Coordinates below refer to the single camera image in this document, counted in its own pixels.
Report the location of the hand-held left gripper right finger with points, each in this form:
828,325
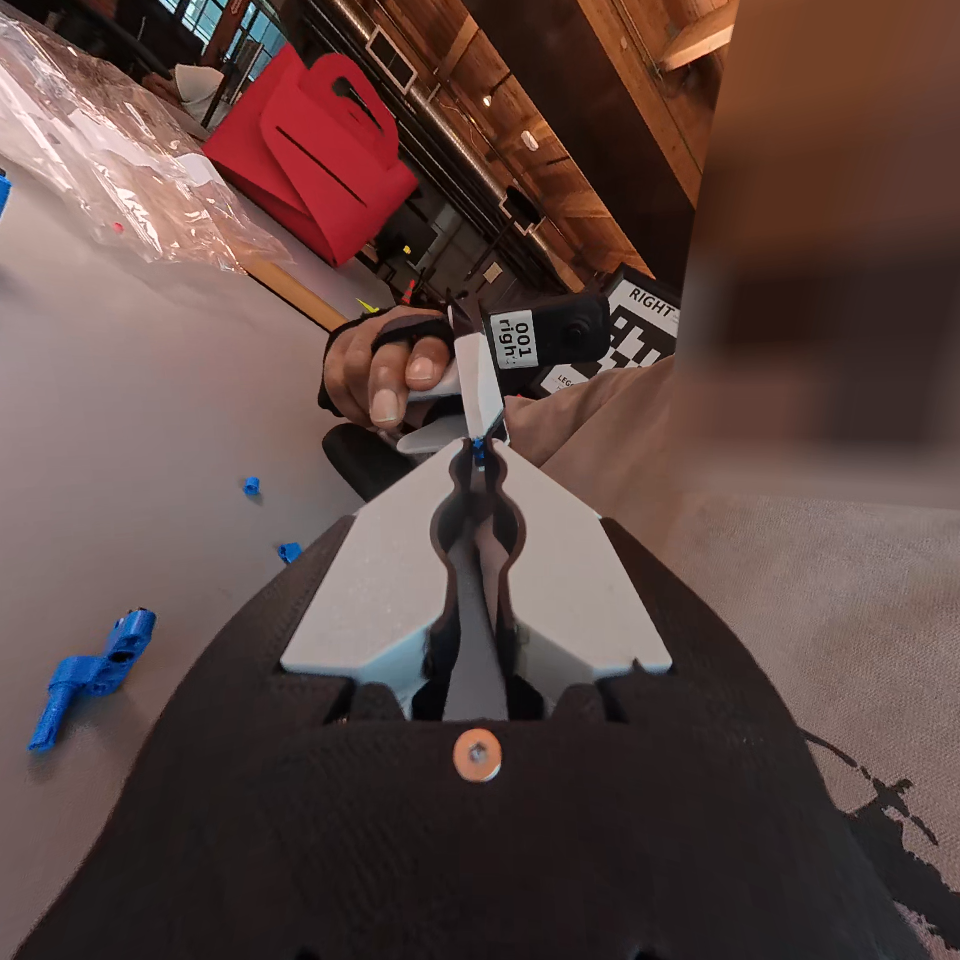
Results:
585,600

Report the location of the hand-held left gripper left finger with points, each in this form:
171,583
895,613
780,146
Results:
360,600

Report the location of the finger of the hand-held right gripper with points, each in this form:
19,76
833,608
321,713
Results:
480,382

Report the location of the blue connector pin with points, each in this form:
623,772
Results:
251,485
49,720
289,553
478,452

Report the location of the blue perforated brick beam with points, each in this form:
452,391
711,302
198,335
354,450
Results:
112,652

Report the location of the person's right hand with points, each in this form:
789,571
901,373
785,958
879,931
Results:
352,367

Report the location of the black framed sign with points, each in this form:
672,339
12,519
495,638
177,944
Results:
637,337

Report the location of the person's beige sweatshirt torso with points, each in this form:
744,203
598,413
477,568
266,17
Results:
825,600

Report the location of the red felt tote bag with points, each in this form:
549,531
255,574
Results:
300,165

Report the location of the pile of clear plastic bags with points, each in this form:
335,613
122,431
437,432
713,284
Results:
112,165

